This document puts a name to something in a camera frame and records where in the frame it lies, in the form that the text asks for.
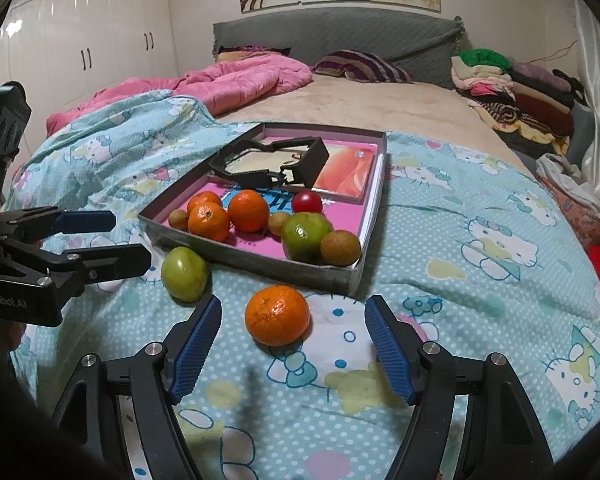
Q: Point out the brown kiwi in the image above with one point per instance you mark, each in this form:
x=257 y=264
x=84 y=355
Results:
x=178 y=219
x=276 y=222
x=340 y=248

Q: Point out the red tomato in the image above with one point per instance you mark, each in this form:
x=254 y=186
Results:
x=307 y=201

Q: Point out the orange red booklet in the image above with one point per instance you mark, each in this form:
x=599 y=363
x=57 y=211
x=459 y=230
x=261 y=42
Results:
x=346 y=171

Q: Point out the floral pillow under quilt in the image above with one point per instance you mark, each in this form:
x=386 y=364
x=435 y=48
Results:
x=231 y=54

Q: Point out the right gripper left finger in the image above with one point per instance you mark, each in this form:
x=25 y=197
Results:
x=120 y=411

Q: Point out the stack of folded clothes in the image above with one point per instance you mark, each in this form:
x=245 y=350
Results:
x=534 y=111

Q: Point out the small green apple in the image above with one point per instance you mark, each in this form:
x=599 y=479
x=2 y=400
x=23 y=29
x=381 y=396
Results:
x=184 y=274

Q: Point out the pink workbook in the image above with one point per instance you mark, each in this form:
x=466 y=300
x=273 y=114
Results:
x=355 y=217

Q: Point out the large orange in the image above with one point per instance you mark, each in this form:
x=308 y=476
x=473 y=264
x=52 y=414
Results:
x=277 y=315

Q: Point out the black plastic frame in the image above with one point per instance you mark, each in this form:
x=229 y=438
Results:
x=287 y=162

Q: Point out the grey headboard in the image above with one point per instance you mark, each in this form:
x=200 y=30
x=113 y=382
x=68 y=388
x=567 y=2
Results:
x=420 y=44

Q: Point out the striped purple pillow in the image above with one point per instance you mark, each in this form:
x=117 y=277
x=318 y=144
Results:
x=361 y=67

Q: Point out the pink quilt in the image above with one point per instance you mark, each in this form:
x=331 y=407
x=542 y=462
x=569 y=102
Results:
x=221 y=87

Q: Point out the large green apple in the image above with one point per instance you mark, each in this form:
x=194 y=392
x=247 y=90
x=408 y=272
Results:
x=302 y=235

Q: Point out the beige bed sheet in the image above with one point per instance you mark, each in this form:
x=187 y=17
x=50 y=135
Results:
x=422 y=109

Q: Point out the small tangerine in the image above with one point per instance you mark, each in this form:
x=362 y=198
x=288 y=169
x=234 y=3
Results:
x=209 y=220
x=248 y=211
x=203 y=198

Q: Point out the white crumpled garment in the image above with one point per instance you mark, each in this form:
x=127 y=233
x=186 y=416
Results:
x=567 y=178

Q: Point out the hello kitty blue blanket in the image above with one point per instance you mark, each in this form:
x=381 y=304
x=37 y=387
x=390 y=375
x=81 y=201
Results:
x=476 y=260

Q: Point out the white wardrobe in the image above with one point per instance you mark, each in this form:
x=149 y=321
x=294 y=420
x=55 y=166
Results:
x=64 y=51

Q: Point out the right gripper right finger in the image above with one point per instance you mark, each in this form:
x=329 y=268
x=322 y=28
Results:
x=502 y=438

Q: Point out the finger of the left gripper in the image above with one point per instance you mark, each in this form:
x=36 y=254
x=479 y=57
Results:
x=65 y=220
x=110 y=264

